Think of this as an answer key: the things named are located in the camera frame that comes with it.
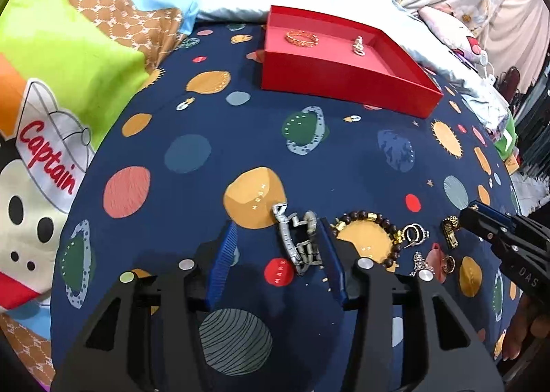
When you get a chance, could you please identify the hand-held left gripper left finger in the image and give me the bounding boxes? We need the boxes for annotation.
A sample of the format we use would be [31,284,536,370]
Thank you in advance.
[51,220,240,392]

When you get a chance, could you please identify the pink plush pillow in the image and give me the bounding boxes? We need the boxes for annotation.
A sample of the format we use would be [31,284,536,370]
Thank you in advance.
[419,5,486,62]

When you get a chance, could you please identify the silver hoop earrings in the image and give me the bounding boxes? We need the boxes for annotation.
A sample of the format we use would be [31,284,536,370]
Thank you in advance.
[403,224,429,244]

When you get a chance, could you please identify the red jewelry box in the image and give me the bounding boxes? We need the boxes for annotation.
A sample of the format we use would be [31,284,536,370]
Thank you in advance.
[261,5,444,120]

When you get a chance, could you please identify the silver metal watch band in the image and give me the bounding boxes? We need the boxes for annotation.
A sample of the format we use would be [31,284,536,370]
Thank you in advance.
[271,202,324,276]

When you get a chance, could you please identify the person's right hand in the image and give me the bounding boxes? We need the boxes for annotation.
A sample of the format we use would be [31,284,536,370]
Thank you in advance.
[502,292,543,361]

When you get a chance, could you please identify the white charger cable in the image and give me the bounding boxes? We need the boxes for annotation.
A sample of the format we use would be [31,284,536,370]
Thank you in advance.
[480,52,496,80]

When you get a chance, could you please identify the colourful cartoon print blanket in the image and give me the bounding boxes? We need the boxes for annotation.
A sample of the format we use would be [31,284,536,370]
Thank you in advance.
[0,0,204,375]

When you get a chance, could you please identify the dark wooden bead bracelet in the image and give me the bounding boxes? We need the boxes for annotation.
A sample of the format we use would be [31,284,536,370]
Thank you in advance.
[331,210,405,272]

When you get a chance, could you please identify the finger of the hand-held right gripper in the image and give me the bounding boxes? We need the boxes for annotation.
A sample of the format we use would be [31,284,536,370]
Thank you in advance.
[459,209,510,243]
[470,201,517,223]

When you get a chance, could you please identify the navy planet print bedsheet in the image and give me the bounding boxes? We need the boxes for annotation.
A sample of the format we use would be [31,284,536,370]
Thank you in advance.
[49,22,523,392]

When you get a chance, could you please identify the silver chain necklace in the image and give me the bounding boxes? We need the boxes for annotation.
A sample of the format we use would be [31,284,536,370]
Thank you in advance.
[408,251,435,279]

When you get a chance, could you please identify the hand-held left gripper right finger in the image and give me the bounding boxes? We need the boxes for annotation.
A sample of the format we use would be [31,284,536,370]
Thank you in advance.
[317,217,504,392]

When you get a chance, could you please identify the gold chain bracelet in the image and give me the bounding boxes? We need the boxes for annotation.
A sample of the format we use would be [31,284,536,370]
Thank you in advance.
[285,30,319,48]

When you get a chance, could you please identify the beige curtain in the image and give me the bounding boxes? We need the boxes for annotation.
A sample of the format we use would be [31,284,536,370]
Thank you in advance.
[477,0,550,87]

